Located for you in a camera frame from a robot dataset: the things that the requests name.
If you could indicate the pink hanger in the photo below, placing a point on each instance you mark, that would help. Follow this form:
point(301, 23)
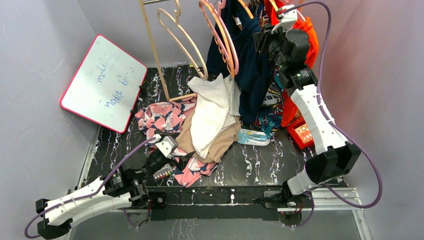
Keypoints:
point(220, 33)

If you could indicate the white shorts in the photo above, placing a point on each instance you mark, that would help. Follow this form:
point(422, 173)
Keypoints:
point(217, 106)

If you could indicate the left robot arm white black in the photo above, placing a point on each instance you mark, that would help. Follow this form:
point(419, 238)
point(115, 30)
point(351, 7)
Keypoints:
point(124, 187)

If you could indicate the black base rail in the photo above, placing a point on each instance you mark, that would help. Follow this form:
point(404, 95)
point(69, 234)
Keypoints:
point(233, 202)

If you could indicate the beige shorts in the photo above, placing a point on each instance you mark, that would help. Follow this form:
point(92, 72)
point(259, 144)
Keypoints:
point(218, 147)

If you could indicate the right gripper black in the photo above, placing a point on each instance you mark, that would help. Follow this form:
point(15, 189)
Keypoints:
point(259, 38)

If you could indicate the blue correction tape package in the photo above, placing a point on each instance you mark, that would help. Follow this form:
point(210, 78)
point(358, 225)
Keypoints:
point(252, 137)

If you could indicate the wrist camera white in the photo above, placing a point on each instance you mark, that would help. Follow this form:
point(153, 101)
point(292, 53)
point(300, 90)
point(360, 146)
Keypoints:
point(166, 145)
point(287, 16)

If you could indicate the comic print shorts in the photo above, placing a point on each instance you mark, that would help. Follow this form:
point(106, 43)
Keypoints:
point(271, 111)

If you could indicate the pink patterned shorts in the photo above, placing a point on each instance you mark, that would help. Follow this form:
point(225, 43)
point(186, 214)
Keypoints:
point(168, 117)

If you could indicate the wooden rack frame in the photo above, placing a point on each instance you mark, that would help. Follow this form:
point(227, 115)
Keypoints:
point(156, 57)

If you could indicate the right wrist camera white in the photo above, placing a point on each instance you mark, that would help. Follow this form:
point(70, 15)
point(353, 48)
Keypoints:
point(287, 16)

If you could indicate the orange shorts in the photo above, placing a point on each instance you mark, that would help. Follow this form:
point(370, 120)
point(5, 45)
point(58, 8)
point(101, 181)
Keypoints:
point(290, 111)

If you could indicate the colour marker pack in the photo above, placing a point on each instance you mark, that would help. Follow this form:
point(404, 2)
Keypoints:
point(164, 172)

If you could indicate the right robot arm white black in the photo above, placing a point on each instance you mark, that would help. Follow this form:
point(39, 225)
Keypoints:
point(335, 155)

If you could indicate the red plastic bin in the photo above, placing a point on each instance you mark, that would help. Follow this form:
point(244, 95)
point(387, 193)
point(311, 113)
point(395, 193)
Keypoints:
point(300, 133)

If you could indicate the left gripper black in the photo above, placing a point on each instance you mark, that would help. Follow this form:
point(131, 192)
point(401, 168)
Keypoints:
point(171, 163)

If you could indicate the pink framed whiteboard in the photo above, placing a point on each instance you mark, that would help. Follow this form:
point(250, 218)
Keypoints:
point(105, 86)

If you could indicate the navy blue shorts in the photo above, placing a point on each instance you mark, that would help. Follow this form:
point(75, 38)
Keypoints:
point(254, 67)

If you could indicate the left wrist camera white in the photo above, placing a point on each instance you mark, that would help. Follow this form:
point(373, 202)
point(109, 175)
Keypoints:
point(166, 145)

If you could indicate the yellow hanger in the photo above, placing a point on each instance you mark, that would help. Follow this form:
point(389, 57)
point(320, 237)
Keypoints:
point(274, 5)

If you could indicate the orange hanger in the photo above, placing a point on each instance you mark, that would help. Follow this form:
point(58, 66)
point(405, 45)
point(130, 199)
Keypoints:
point(246, 9)

